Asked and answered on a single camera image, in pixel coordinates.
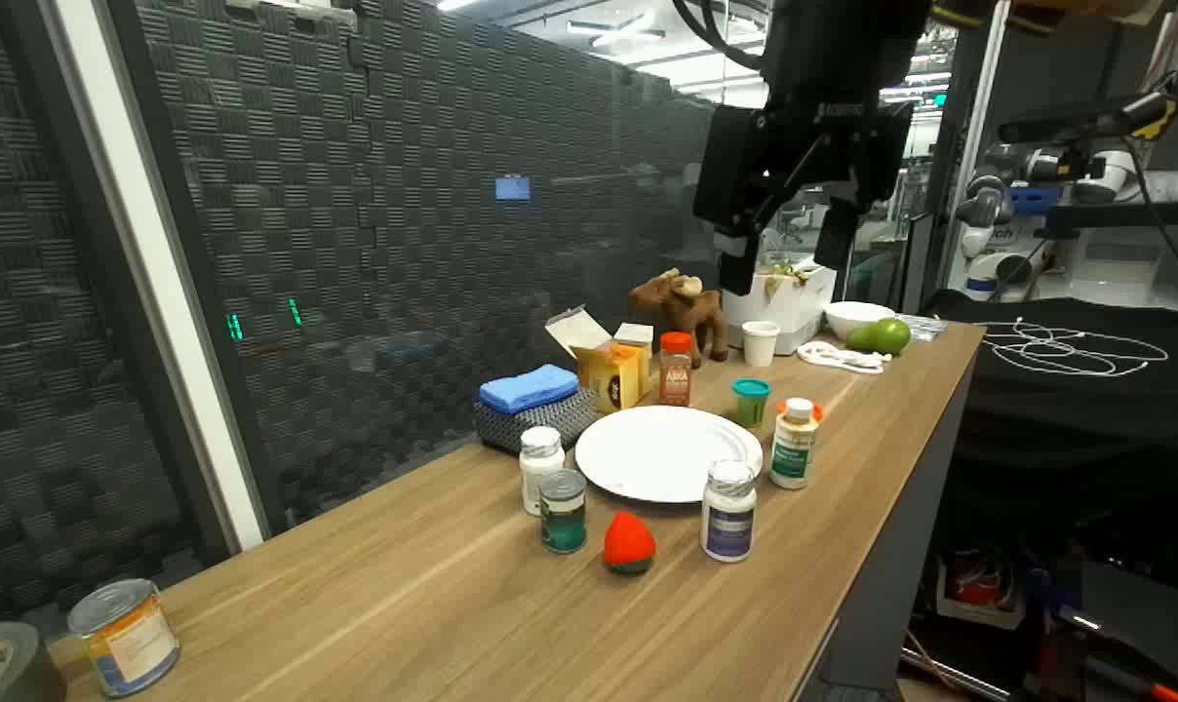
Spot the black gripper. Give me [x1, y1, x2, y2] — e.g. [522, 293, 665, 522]
[695, 0, 939, 301]

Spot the green tub teal lid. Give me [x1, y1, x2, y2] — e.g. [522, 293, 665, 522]
[730, 374, 777, 430]

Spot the brown spice jar orange lid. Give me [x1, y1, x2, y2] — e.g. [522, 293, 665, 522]
[654, 327, 697, 410]

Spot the white bottle purple label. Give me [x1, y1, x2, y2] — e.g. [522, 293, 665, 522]
[697, 454, 761, 565]

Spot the dark green label bottle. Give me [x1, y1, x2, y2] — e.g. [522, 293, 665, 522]
[537, 466, 593, 556]

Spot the white paper plate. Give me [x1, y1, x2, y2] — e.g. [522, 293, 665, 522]
[569, 402, 769, 506]

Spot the white bowl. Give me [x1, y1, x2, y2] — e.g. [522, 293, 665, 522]
[822, 297, 900, 341]

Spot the white paper cup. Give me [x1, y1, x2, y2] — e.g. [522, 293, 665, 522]
[736, 315, 784, 369]

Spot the brown plush moose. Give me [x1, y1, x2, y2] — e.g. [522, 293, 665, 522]
[628, 263, 730, 366]

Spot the green toy pear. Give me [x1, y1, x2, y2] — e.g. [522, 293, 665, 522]
[848, 315, 912, 359]

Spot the white bottle green label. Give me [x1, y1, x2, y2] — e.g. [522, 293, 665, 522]
[765, 392, 822, 491]

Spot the yellow open tea box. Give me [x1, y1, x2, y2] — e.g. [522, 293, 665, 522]
[543, 302, 661, 417]

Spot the white lab equipment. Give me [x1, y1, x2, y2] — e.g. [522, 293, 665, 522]
[955, 132, 1178, 315]

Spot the grey perforated metal box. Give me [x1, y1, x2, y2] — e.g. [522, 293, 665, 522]
[468, 384, 601, 460]

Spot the black covered side table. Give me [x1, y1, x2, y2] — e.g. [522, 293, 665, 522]
[931, 288, 1178, 471]

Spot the red toy strawberry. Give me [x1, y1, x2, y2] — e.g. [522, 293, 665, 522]
[601, 506, 661, 579]

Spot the red white box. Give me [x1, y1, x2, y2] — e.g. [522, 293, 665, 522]
[935, 540, 1031, 634]

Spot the tin can with label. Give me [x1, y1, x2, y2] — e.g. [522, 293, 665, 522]
[63, 577, 182, 702]

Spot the white coiled cable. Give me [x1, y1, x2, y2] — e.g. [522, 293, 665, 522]
[979, 315, 1173, 383]

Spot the white window frame post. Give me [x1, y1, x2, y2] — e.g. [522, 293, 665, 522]
[37, 0, 273, 556]

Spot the grey duct tape roll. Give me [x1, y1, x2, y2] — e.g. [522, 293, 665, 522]
[0, 618, 72, 702]

